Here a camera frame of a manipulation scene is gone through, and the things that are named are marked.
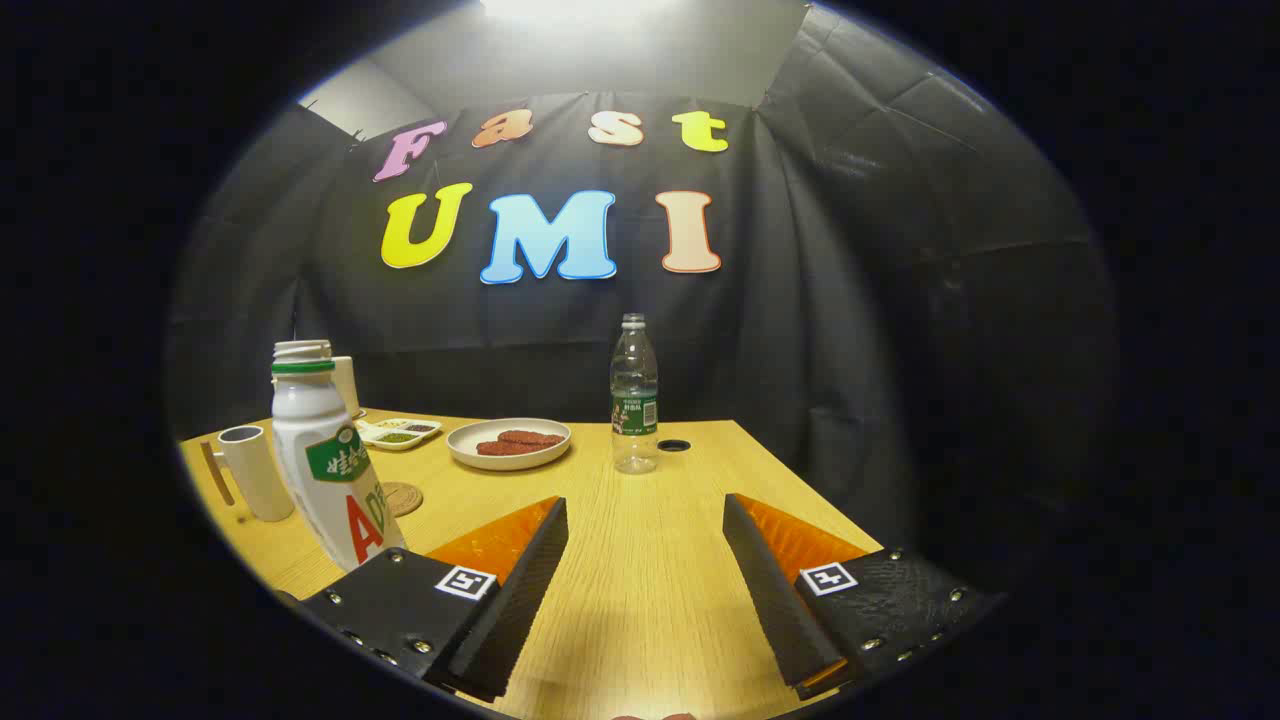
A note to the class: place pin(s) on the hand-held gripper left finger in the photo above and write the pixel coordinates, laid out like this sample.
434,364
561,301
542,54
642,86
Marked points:
525,590

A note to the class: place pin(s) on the small black round cap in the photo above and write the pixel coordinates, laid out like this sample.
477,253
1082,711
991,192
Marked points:
674,445

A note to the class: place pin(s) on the ceiling light panel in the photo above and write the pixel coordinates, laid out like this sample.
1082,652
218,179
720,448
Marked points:
575,8

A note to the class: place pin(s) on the black backdrop cloth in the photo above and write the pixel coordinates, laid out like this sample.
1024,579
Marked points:
850,300

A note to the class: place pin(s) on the white juice bottle green label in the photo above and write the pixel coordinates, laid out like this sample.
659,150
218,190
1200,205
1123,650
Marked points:
315,420

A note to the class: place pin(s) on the round cork coaster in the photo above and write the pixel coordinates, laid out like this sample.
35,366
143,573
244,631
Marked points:
406,499

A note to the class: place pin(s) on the wooden table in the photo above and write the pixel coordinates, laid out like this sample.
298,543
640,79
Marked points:
640,560

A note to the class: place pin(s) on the red meat strip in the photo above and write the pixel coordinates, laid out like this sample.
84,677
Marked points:
540,437
505,449

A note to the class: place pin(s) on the cream toaster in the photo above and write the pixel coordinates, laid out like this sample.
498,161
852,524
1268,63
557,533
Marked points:
346,385

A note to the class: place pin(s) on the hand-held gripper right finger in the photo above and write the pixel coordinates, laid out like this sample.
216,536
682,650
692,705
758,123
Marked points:
765,590

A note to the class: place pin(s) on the white divided bean dish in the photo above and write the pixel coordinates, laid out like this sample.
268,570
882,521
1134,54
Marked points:
396,436

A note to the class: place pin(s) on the clear plastic water bottle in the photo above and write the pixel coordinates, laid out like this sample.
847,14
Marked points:
634,390

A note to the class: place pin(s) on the round white plate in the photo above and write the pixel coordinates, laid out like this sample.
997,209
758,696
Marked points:
470,450

